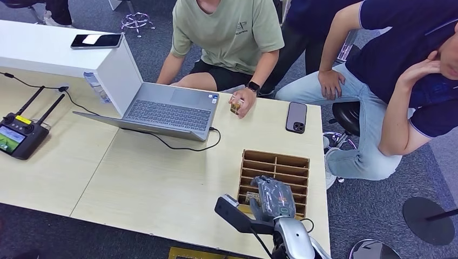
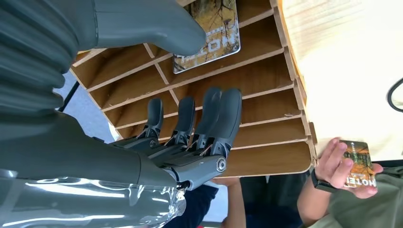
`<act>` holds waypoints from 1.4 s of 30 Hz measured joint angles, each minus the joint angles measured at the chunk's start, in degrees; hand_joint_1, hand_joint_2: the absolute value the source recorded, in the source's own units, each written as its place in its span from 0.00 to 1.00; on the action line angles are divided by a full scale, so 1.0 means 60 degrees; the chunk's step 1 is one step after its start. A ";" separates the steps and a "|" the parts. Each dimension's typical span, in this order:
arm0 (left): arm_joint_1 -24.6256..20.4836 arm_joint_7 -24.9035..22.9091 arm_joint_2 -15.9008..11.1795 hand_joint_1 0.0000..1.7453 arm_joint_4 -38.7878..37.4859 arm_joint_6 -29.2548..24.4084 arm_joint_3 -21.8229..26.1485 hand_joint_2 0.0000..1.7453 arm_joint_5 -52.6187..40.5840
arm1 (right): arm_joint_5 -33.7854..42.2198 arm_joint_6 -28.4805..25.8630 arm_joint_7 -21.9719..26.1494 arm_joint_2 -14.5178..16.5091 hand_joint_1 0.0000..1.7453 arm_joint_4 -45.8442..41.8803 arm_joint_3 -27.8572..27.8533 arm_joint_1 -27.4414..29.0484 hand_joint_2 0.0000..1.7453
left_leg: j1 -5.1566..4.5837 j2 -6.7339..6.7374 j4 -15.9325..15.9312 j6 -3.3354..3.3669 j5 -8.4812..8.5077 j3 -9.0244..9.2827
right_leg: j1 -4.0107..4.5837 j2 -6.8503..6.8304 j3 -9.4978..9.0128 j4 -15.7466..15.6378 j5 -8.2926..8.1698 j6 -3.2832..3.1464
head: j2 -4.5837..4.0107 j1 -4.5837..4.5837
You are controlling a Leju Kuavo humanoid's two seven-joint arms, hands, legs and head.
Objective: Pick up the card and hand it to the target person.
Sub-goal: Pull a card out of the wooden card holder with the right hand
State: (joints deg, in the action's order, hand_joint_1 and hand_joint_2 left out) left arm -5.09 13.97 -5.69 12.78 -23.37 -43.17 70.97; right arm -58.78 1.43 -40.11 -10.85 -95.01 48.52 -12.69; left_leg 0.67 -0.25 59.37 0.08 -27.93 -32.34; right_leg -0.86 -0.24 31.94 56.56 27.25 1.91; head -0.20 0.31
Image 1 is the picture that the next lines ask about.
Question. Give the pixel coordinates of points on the grey smartphone with camera lenses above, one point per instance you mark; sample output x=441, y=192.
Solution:
x=296, y=117

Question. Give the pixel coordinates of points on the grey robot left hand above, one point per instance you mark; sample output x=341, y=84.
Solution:
x=273, y=198

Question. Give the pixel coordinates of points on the grey open laptop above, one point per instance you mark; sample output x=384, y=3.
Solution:
x=168, y=114

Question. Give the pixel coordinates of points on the black stool with chrome base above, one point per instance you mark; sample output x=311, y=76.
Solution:
x=347, y=116

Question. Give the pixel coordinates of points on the printed card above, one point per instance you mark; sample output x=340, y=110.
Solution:
x=250, y=197

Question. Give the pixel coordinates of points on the chrome chair base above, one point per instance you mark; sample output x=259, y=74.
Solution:
x=137, y=20

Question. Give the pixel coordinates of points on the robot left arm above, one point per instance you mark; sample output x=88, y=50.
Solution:
x=295, y=239

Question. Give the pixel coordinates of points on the small clear yellow item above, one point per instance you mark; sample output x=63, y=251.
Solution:
x=236, y=106

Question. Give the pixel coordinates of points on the brown slotted card holder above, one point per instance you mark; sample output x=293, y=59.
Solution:
x=275, y=166

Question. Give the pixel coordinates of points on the person's left hand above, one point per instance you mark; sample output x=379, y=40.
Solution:
x=418, y=71
x=248, y=98

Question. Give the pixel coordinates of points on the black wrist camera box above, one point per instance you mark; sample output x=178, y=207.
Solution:
x=236, y=216

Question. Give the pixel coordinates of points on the white cabinet box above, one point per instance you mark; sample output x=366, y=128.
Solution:
x=46, y=50

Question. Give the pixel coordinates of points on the black wristwatch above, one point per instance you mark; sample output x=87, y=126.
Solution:
x=253, y=86

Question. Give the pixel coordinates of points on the shiny silver dome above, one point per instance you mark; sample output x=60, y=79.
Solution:
x=374, y=250

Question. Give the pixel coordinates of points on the person's right hand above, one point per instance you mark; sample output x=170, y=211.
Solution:
x=331, y=84

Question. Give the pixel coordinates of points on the black round stand base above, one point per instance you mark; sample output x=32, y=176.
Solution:
x=427, y=221

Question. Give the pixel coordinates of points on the person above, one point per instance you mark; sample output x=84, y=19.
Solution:
x=229, y=32
x=300, y=39
x=59, y=9
x=393, y=46

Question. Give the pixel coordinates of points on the clear plastic water bottle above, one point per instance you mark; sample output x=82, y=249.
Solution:
x=96, y=87

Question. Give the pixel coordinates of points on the black smartphone with glossy screen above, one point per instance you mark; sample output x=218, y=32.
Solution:
x=96, y=41

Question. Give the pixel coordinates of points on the black remote controller with antennas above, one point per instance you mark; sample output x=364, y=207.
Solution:
x=21, y=136

